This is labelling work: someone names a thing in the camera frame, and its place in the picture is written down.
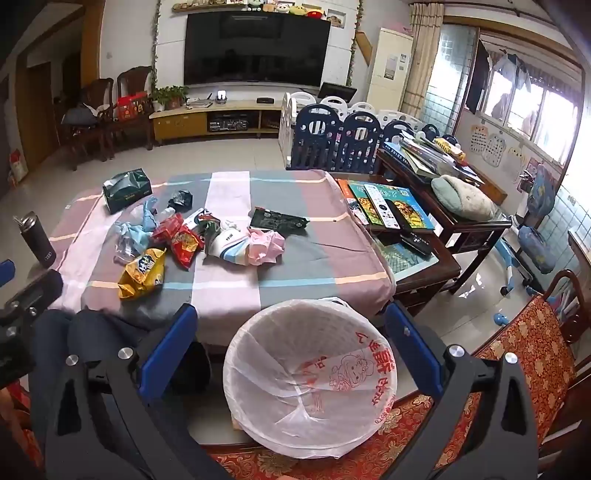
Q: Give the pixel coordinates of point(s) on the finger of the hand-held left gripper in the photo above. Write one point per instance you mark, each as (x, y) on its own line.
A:
(4, 273)

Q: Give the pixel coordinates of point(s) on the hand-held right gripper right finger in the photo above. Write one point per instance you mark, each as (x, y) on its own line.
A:
(413, 355)

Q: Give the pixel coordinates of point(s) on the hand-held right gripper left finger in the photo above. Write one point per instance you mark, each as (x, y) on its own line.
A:
(168, 341)

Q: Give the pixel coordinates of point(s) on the white-lined trash bin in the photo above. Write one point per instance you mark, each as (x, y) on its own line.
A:
(309, 369)

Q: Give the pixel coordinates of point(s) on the black tumbler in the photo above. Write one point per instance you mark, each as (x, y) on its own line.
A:
(39, 242)

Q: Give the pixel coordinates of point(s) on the yellow snack bag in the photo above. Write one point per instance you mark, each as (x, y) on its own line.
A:
(141, 272)

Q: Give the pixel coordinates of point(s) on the blue toy dumbbell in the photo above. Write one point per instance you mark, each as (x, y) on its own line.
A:
(502, 318)

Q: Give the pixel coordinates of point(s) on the clear plastic bag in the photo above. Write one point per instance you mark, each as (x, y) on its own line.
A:
(123, 249)

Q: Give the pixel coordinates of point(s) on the red and white bag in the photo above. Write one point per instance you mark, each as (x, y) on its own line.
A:
(18, 167)

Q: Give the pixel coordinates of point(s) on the black remote control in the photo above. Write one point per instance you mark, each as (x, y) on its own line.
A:
(415, 243)
(399, 214)

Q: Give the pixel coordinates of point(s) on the white and blue package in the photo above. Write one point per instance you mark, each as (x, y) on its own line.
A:
(228, 247)

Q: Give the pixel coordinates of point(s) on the red crumpled wrapper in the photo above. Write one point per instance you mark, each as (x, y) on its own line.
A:
(166, 228)

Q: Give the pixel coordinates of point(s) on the blue mesh cloth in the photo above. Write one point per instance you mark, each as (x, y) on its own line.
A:
(141, 226)

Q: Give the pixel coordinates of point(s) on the white medicine box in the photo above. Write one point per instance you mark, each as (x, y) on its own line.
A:
(196, 218)

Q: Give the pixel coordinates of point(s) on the pink crumpled paper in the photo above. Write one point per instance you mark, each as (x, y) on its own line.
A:
(265, 247)

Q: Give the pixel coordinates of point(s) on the dark wooden side table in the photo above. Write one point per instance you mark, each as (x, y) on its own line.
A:
(461, 226)

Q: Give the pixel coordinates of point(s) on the black plastic bag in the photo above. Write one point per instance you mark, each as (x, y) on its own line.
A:
(180, 200)

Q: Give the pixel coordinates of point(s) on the blue picture book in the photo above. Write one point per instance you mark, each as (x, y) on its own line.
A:
(415, 207)

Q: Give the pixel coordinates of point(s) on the green tissue pack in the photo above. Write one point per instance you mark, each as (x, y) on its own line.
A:
(127, 189)

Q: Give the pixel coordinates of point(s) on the white remote control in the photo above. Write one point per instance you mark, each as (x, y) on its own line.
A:
(381, 203)

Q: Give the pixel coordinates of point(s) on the dark green foil bag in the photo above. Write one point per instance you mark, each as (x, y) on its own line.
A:
(277, 220)

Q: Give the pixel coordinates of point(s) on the grey plush cushion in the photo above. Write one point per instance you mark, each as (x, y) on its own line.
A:
(464, 196)

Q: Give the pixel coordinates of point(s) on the green book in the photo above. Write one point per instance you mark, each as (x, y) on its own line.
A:
(362, 196)

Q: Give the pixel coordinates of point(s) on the blue child's chair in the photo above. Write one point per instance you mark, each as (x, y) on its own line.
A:
(535, 240)

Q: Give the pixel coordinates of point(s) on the orange book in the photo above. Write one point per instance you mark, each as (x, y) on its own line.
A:
(350, 198)

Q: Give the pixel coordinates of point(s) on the dark clothes pile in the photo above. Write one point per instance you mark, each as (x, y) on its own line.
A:
(79, 115)

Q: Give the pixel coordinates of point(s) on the stack of books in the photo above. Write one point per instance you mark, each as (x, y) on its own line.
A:
(425, 154)

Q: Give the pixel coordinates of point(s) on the dark wooden armchair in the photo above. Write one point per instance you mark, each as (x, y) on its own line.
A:
(99, 90)
(136, 81)

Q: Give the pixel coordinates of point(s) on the red gift box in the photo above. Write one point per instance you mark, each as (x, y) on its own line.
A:
(132, 107)

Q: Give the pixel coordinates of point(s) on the yellow television cabinet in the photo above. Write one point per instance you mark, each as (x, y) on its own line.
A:
(180, 124)

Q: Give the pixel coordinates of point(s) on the black audio amplifier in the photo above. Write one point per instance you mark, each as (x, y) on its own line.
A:
(229, 122)

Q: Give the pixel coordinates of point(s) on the blue playpen fence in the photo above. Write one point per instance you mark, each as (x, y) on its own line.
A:
(323, 138)

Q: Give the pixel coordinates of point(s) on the potted green plant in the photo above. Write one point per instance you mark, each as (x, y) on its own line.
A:
(168, 94)

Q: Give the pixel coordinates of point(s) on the white playpen fence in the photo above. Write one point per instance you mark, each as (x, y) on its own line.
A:
(286, 124)

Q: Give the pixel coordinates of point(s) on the small white device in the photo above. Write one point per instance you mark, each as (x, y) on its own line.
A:
(222, 96)

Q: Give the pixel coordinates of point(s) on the green vine garland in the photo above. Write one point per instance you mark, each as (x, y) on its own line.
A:
(354, 46)
(155, 46)

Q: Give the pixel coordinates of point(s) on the window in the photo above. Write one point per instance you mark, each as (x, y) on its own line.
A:
(549, 110)

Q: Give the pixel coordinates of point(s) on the dark hanging garment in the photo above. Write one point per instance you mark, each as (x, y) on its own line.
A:
(476, 78)

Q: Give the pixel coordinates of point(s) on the cream floor air conditioner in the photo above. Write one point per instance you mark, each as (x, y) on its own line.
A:
(388, 69)

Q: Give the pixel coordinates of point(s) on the beige curtain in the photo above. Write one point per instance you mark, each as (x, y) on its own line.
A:
(422, 60)

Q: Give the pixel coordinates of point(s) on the light hanging garment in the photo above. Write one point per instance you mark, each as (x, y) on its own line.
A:
(512, 69)

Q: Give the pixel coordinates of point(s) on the large black television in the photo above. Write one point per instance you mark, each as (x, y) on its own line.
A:
(256, 48)

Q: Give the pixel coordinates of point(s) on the framed picture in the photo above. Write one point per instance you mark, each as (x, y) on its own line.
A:
(335, 19)

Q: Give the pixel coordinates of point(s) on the row of plush toys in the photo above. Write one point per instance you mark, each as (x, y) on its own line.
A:
(284, 8)

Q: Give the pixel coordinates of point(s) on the wooden chair frame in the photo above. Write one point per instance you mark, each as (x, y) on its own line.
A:
(575, 295)

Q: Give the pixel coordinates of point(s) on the children's wall posters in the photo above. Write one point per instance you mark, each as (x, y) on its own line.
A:
(496, 147)

